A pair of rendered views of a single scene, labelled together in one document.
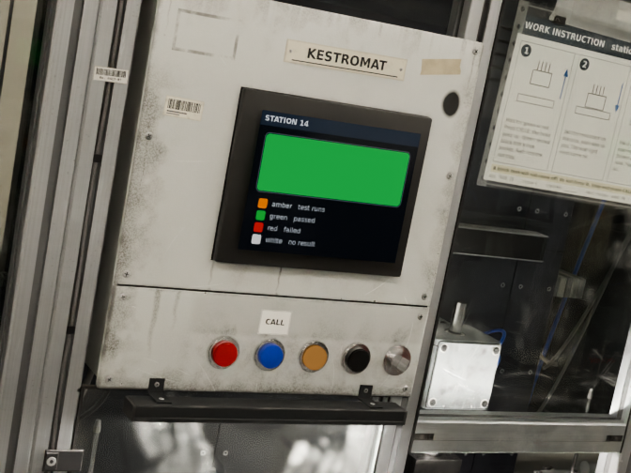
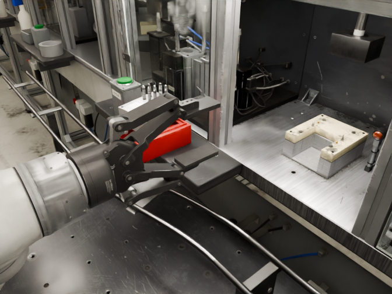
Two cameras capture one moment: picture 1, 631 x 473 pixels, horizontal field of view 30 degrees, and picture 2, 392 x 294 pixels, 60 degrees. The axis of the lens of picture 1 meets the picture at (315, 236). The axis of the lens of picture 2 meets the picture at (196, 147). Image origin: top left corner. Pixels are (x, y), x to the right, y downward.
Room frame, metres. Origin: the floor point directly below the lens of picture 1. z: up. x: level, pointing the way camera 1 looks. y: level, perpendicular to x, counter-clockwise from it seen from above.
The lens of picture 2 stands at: (1.30, -0.89, 1.39)
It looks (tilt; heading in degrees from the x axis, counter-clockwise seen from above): 33 degrees down; 80
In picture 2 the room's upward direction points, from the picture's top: straight up
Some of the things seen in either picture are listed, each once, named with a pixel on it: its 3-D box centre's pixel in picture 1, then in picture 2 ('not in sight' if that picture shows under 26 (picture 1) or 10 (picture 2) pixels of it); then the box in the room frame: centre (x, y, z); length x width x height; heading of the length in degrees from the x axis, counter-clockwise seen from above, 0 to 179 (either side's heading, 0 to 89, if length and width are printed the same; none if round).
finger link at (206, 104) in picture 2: not in sight; (196, 107); (1.38, -0.44, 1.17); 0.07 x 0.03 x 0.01; 28
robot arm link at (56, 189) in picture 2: not in sight; (53, 191); (1.18, -0.55, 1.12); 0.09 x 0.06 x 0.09; 118
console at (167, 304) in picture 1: (260, 189); not in sight; (1.47, 0.08, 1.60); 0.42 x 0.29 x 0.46; 118
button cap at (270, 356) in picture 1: (269, 354); not in sight; (1.37, 0.03, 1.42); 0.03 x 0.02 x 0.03; 118
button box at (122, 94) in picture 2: not in sight; (129, 100); (1.27, 0.03, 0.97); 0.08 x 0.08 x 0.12; 28
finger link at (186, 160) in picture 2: not in sight; (196, 156); (1.38, -0.44, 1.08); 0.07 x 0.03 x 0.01; 28
